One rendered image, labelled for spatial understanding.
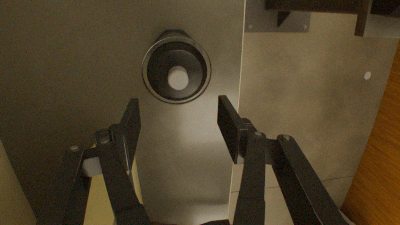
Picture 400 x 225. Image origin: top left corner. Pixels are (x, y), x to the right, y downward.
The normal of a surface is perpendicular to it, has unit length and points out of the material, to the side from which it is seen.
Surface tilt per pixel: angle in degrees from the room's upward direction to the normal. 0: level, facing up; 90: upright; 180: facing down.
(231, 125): 90
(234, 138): 90
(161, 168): 0
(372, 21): 0
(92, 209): 90
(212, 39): 0
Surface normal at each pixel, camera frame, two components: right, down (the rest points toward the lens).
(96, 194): 0.00, -0.91
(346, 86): 0.12, 0.41
